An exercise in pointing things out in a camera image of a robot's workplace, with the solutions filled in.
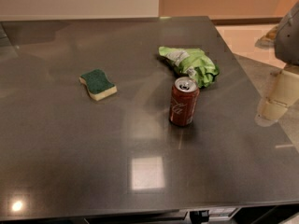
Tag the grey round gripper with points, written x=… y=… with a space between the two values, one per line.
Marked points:
x=288 y=41

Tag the red coke can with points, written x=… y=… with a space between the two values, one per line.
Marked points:
x=184 y=96

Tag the green and yellow sponge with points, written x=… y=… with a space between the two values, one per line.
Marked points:
x=97 y=84

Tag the green crumpled chip bag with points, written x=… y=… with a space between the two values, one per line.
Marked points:
x=191 y=63

